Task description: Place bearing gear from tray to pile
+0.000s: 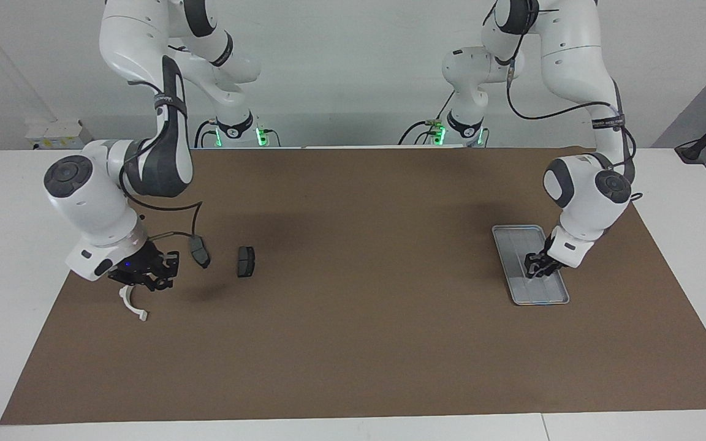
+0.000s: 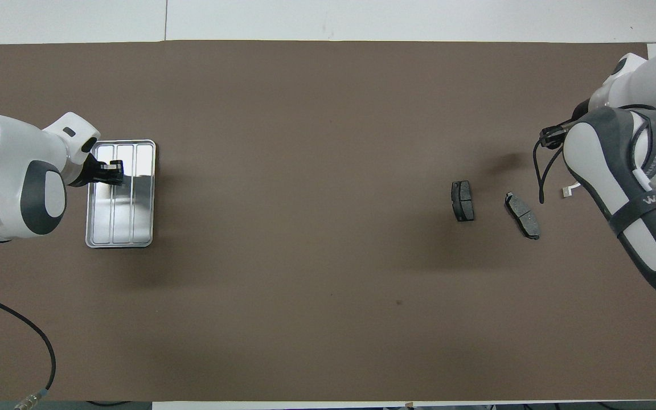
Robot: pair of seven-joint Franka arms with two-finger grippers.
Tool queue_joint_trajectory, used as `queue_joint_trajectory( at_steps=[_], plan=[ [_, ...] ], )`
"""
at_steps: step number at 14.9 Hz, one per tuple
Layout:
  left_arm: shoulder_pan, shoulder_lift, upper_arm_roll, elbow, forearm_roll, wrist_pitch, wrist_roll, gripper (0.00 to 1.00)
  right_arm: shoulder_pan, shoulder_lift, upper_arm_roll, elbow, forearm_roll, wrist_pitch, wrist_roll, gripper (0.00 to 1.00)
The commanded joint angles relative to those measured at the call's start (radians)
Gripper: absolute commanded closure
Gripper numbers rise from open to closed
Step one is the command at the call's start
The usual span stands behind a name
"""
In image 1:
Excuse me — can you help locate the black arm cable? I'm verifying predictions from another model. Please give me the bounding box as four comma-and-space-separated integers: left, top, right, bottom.
119, 141, 203, 243
505, 37, 643, 203

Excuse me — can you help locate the white box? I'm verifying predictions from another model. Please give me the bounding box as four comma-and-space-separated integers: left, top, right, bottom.
26, 119, 93, 149

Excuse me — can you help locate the white semicircular bracket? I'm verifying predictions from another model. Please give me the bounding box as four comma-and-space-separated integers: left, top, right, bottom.
119, 285, 149, 322

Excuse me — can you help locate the brown table mat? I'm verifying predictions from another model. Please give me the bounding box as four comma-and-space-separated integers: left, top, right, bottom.
0, 147, 706, 425

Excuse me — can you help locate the silver metal tray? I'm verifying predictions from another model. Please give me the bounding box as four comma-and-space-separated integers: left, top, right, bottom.
492, 225, 571, 306

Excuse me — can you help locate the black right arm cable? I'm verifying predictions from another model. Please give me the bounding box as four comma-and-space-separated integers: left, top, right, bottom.
119, 141, 203, 243

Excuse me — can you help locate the curved dark brake pad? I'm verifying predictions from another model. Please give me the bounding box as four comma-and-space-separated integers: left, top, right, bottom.
188, 235, 211, 270

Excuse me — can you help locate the rectangular dark brake pad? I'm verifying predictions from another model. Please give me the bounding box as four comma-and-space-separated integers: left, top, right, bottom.
237, 246, 257, 278

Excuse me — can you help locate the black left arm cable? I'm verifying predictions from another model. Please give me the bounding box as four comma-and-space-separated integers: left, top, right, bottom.
505, 37, 643, 203

